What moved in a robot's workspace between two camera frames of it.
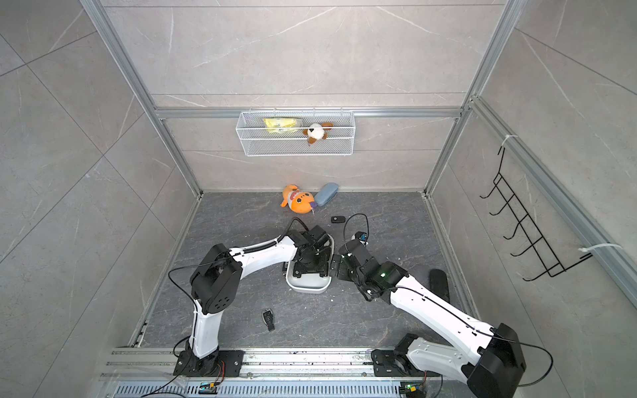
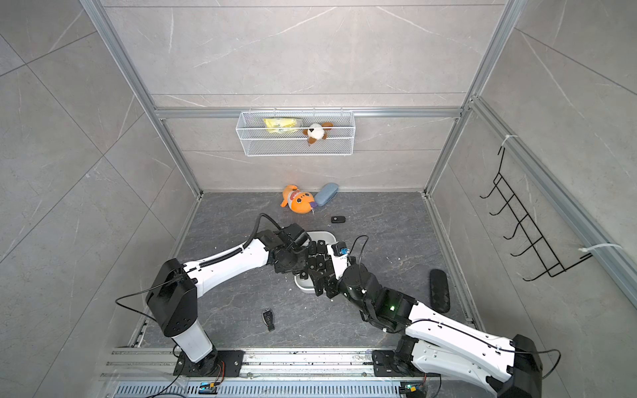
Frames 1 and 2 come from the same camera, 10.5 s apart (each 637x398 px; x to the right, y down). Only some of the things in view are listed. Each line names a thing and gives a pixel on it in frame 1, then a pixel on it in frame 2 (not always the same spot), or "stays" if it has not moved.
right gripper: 341,273 to 319,280
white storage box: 310,283 stays
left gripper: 323,266 stays
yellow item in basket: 280,125 stays
